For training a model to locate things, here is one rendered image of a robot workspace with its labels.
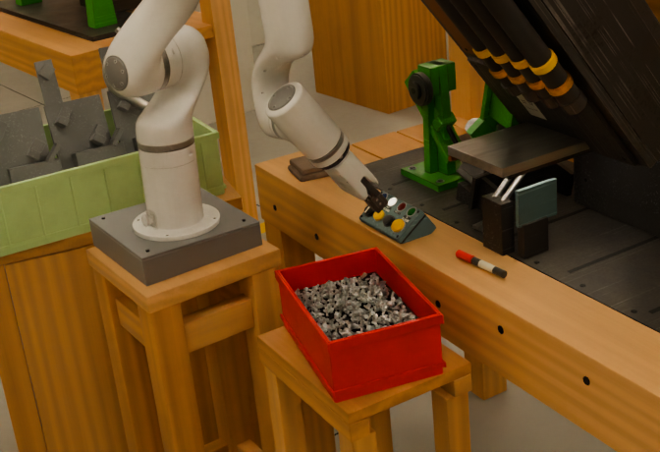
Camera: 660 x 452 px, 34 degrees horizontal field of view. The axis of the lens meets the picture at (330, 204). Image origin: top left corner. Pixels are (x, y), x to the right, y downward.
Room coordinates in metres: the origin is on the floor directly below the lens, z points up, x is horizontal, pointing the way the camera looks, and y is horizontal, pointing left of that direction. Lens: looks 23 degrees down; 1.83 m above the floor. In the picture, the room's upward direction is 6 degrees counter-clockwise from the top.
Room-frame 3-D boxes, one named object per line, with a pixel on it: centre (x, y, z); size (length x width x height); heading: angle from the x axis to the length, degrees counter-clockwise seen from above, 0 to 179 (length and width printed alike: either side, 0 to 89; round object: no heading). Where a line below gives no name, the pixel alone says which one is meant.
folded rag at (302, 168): (2.42, 0.04, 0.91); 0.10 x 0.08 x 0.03; 18
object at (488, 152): (1.91, -0.44, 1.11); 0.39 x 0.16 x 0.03; 119
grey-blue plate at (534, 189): (1.87, -0.39, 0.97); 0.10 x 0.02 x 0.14; 119
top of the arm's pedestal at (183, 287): (2.17, 0.34, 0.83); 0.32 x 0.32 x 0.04; 32
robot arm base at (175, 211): (2.17, 0.33, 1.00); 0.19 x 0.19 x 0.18
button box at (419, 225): (2.05, -0.14, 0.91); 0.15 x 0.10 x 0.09; 29
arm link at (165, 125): (2.19, 0.31, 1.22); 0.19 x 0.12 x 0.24; 138
